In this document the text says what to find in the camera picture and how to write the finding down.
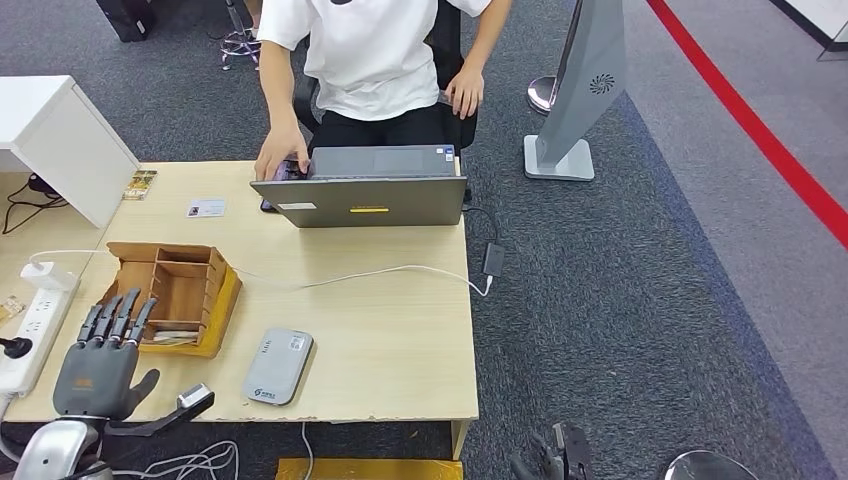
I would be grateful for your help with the black office chair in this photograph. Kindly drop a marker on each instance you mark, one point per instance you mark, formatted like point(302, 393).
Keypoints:
point(457, 40)

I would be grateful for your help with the yellow floor tape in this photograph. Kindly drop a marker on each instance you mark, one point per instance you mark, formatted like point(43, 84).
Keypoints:
point(371, 469)

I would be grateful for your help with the black bag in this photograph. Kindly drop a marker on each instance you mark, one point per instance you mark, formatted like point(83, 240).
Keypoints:
point(126, 20)

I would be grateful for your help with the white desk leg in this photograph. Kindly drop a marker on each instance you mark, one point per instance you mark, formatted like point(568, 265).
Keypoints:
point(459, 440)

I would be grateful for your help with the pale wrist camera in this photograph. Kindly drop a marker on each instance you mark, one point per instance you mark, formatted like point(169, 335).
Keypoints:
point(560, 432)
point(195, 396)

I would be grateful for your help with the white ID card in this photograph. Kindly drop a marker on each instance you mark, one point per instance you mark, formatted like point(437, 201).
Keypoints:
point(206, 208)

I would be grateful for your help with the person's left forearm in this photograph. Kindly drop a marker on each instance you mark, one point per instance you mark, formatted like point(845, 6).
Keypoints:
point(490, 33)

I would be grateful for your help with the white charger plug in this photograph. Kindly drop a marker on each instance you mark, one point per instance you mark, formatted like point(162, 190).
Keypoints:
point(50, 276)

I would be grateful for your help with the grey card reader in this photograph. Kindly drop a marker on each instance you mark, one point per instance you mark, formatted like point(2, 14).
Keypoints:
point(278, 368)

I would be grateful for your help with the black plug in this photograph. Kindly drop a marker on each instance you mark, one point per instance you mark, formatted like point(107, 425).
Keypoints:
point(16, 347)

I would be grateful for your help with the grey sign stand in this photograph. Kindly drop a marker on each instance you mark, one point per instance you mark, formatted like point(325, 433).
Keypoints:
point(590, 66)

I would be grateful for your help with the white board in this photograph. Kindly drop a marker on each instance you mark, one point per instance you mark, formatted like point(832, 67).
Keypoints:
point(818, 13)

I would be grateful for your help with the chrome stanchion base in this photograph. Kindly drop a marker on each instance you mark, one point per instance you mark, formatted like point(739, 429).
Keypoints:
point(542, 95)

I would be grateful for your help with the black camera bracket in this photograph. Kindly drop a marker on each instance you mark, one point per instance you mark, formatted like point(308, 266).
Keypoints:
point(578, 450)
point(159, 422)

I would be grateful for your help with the chrome round base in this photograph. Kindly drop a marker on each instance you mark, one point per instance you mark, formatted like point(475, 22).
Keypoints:
point(709, 468)

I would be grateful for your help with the black smartphone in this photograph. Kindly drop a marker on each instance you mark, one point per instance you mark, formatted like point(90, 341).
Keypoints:
point(267, 206)

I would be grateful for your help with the red floor tape line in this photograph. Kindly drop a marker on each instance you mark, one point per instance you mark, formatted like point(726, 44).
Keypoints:
point(742, 112)

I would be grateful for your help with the stack of room key cards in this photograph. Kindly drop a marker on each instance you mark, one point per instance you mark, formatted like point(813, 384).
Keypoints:
point(172, 336)

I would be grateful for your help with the white power strip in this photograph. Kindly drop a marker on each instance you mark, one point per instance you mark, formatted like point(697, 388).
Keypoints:
point(36, 338)

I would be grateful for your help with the grey laptop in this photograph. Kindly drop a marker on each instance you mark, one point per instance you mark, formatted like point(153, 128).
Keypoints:
point(371, 201)

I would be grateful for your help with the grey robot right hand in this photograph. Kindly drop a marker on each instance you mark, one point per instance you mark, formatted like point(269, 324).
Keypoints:
point(540, 464)

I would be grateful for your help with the black left camera bracket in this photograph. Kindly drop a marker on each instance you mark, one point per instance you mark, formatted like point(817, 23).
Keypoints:
point(159, 422)

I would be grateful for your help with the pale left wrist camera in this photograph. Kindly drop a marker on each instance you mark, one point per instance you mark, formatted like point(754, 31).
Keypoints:
point(195, 396)

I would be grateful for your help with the wooden card organizer box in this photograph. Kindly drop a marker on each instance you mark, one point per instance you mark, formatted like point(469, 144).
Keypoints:
point(182, 291)

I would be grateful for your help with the person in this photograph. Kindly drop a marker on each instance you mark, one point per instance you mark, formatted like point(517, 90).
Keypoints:
point(371, 60)

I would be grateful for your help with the person's right hand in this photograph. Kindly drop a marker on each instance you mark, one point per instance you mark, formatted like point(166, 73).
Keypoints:
point(281, 146)

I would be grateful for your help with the black right camera bracket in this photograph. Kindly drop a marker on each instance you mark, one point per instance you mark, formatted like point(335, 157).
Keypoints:
point(578, 450)

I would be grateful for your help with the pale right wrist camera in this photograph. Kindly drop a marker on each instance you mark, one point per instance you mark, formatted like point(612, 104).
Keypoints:
point(560, 432)

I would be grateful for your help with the person's right forearm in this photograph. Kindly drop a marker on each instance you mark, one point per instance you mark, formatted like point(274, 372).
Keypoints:
point(279, 99)

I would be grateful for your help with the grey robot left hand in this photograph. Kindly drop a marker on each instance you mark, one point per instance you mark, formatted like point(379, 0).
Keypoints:
point(96, 384)

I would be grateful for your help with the chrome stool base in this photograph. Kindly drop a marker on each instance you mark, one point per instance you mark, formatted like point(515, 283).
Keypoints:
point(238, 46)

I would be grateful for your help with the black adapter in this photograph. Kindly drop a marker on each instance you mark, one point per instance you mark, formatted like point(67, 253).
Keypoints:
point(493, 259)

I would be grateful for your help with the white cabinet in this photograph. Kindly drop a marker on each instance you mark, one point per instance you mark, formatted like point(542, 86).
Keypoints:
point(66, 139)

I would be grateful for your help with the person's left hand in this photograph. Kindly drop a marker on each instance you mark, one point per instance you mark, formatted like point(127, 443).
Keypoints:
point(467, 93)

